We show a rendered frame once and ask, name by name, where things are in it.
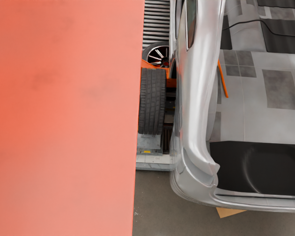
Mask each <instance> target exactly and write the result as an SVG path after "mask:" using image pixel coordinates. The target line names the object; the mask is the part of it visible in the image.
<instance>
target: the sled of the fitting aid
mask: <svg viewBox="0 0 295 236"><path fill-rule="evenodd" d="M162 154H163V132H162V134H161V149H149V148H137V153H136V155H151V156H162Z"/></svg>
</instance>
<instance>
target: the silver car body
mask: <svg viewBox="0 0 295 236"><path fill-rule="evenodd" d="M173 58H175V60H176V66H177V89H176V104H175V114H174V122H173V128H172V134H171V139H170V185H171V188H172V190H173V191H174V192H175V193H176V194H177V195H178V196H180V197H181V198H184V199H185V200H188V201H191V202H194V203H197V204H201V205H205V206H211V207H219V208H227V209H238V210H249V211H262V212H280V213H295V0H170V33H169V73H170V67H171V63H172V60H173ZM209 139H210V140H209Z"/></svg>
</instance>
